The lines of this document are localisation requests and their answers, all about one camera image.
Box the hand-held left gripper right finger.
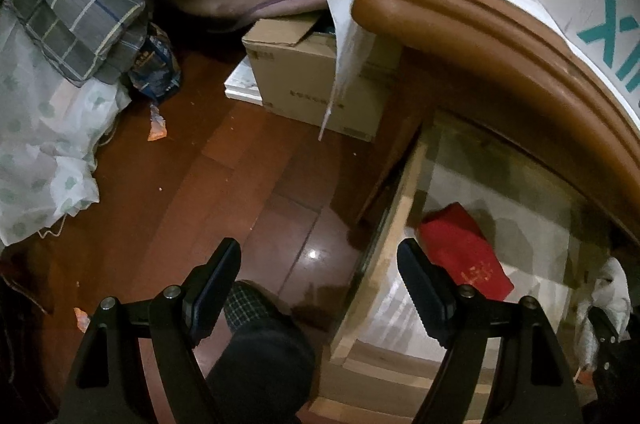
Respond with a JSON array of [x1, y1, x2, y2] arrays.
[[397, 238, 583, 424]]

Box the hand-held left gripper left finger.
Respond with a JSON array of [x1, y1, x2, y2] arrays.
[[60, 238, 242, 424]]

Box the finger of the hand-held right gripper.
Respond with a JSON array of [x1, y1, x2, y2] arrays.
[[589, 305, 626, 345]]

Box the white grey floral underwear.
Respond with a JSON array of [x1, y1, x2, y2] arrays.
[[575, 257, 632, 372]]

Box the light wood drawer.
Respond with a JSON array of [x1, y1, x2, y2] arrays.
[[305, 114, 616, 424]]

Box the red underwear gold print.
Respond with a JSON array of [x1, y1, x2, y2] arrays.
[[417, 203, 516, 302]]

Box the plaid slipper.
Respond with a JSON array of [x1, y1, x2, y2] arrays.
[[220, 280, 288, 335]]

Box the person's leg dark trousers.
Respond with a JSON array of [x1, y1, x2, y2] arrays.
[[205, 314, 317, 424]]

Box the white flat box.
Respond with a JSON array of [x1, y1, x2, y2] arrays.
[[224, 53, 266, 106]]

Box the blue snack bag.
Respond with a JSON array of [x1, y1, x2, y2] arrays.
[[129, 22, 182, 100]]

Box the white dotted bed sheet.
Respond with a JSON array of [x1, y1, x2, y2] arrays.
[[0, 0, 133, 247]]

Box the brown cardboard box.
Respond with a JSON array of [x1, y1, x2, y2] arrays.
[[241, 14, 401, 142]]

